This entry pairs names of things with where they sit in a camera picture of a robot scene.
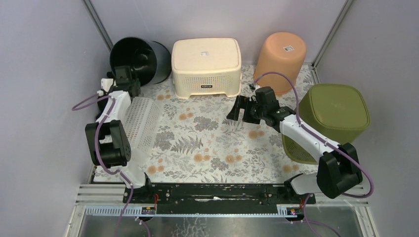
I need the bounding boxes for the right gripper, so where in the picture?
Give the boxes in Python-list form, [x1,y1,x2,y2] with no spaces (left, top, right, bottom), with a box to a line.
[226,95,266,125]

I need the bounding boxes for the dark blue round bin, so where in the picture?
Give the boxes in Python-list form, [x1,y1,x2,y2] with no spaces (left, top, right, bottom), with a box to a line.
[109,37,171,86]

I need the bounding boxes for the white perforated basket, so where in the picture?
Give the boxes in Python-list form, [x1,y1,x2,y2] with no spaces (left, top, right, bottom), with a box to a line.
[123,97,162,165]

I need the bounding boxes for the orange bucket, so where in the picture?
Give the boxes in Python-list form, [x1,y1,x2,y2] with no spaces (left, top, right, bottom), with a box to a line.
[253,32,307,95]

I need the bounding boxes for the cream perforated basket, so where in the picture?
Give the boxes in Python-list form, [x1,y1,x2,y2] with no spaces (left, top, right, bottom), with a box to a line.
[171,38,242,99]

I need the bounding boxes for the green mesh waste bin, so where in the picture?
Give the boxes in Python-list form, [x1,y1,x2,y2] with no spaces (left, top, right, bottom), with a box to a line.
[299,84,371,144]

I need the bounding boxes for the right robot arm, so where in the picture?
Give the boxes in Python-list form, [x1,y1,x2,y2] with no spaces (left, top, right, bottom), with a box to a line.
[226,87,363,203]

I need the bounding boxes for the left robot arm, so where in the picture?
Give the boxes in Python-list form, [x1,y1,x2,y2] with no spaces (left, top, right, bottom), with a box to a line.
[84,66,153,203]

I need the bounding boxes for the black cloth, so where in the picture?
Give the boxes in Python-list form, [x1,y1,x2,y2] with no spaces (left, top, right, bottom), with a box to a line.
[95,95,109,121]

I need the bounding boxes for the floral patterned mat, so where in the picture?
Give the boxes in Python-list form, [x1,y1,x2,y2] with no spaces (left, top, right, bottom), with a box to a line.
[93,64,343,185]

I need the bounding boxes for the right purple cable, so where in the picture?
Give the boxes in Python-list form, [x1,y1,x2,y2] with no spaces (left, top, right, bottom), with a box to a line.
[249,71,375,237]

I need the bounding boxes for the aluminium frame rail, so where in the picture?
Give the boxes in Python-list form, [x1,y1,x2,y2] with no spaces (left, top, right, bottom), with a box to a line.
[65,183,378,237]

